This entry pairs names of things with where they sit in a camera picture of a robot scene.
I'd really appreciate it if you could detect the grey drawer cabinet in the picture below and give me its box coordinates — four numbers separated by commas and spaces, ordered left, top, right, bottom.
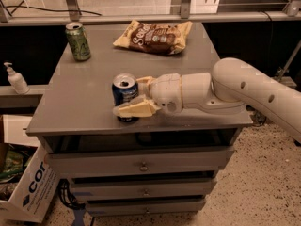
27, 23, 251, 216

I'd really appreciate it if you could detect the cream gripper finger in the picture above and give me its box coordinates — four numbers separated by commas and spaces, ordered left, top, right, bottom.
113, 95, 161, 118
137, 76, 155, 86

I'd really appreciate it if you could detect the white pump bottle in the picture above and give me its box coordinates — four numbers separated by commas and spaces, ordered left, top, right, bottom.
4, 62, 29, 94

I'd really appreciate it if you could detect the brown chip bag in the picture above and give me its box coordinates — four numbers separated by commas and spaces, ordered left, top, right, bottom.
113, 20, 193, 55

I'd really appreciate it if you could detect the black cable bundle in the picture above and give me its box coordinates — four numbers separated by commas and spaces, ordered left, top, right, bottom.
57, 179, 87, 211

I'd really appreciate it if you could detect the grey metal rail frame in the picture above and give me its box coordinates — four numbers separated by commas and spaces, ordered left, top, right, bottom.
0, 0, 301, 26

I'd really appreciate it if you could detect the white cardboard box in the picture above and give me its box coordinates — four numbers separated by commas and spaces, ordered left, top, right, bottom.
0, 115, 59, 223

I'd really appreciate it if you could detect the green soda can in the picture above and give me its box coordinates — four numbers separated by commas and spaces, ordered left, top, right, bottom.
65, 22, 91, 61

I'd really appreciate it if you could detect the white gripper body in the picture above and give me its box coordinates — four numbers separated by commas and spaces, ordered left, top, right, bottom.
150, 73, 182, 114

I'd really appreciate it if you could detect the black cable on ledge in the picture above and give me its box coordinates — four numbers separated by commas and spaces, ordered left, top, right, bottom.
0, 0, 103, 17

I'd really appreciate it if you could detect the blue pepsi can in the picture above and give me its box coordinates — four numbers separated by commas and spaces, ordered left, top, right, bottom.
111, 73, 140, 123

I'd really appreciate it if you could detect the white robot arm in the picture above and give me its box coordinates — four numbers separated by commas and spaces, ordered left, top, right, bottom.
113, 58, 301, 142

